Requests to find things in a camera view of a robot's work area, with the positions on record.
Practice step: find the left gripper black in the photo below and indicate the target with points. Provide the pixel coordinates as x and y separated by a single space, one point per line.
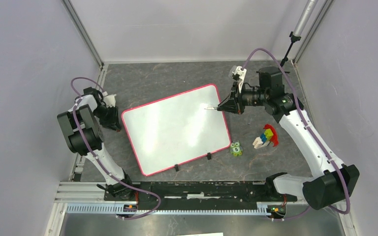
113 122

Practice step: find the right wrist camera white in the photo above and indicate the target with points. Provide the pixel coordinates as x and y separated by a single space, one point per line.
238 74

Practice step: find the green owl toy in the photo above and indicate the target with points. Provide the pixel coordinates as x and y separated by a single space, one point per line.
236 149

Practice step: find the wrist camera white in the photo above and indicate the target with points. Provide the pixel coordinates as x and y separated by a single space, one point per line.
238 74
109 99

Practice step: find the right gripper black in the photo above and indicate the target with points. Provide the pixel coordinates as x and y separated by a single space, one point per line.
230 103

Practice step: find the colourful toy brick stack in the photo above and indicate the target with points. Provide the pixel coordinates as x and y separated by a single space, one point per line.
269 136

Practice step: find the black camera tripod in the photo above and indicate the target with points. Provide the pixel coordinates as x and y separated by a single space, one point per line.
293 39

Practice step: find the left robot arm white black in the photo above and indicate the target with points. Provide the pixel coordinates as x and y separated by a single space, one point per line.
82 130

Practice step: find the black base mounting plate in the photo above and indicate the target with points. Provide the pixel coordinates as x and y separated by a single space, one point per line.
205 195

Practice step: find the whiteboard with pink frame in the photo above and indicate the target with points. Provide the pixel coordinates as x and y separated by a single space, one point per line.
176 130

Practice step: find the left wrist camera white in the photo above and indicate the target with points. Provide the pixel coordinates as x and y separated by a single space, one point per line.
109 99

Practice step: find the grey metal pole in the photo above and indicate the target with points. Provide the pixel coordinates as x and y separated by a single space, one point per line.
305 15

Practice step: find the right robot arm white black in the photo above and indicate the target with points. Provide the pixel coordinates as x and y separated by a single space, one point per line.
332 180

